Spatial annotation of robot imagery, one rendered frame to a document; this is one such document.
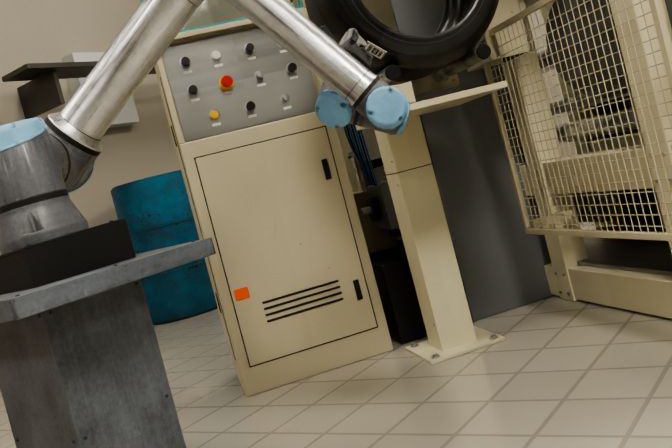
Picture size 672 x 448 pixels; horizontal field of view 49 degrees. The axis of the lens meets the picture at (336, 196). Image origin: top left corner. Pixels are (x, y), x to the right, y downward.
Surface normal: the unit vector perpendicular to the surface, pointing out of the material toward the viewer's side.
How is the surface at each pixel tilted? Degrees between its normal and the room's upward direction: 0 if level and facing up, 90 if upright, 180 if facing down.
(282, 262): 90
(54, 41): 90
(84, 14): 90
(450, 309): 90
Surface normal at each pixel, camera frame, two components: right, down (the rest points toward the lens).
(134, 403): 0.78, -0.18
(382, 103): 0.05, 0.11
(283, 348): 0.22, -0.03
